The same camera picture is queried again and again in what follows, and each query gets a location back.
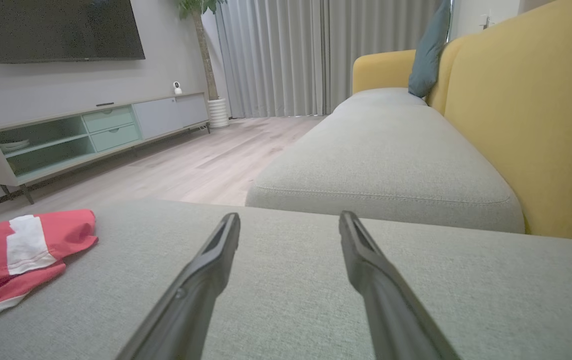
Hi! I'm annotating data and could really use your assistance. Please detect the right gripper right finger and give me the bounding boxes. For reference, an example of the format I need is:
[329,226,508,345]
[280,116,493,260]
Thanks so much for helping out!
[338,210,461,360]

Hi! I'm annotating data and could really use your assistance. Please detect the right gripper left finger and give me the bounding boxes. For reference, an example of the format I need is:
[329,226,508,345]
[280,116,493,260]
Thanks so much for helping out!
[115,212,241,360]

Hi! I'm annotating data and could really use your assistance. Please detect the wide grey sofa seat cushion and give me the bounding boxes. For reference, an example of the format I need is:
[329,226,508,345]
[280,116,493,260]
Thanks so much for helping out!
[0,199,572,360]

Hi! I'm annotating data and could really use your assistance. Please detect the red shorts with white stripe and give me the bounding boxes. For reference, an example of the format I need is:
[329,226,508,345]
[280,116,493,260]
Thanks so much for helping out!
[0,208,99,330]

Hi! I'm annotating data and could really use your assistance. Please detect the grey sofa backrest cushion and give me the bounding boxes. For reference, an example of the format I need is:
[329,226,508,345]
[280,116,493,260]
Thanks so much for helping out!
[245,88,525,234]

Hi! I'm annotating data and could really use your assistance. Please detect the grey and mint TV cabinet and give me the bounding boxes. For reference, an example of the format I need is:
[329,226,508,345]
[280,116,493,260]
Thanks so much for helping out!
[0,91,211,206]

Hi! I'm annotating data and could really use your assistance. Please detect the white ribbed plant pot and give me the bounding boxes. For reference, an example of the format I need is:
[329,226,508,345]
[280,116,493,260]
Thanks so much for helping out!
[207,97,230,129]

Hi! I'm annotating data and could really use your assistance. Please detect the stack of white plates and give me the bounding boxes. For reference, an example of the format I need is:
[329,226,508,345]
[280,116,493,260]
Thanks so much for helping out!
[0,139,30,154]

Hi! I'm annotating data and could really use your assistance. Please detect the yellow sofa backrest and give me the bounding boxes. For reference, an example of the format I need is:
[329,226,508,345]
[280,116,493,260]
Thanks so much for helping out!
[425,0,572,244]

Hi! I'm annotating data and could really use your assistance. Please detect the yellow sofa armrest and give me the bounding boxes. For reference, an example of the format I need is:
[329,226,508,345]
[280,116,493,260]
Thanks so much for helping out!
[352,49,417,96]

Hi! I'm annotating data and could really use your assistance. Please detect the green potted tree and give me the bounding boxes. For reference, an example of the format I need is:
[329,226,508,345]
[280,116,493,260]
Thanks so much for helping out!
[176,0,227,102]

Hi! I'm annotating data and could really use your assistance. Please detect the teal throw pillow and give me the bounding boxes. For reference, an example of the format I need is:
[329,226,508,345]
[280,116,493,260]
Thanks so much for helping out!
[408,0,452,99]

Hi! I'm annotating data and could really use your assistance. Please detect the grey pleated curtain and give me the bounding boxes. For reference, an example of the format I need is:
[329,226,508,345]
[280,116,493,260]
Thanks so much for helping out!
[214,0,444,119]

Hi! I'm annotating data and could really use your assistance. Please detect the black flat screen television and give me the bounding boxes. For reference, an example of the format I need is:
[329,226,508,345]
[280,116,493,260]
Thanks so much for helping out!
[0,0,146,65]

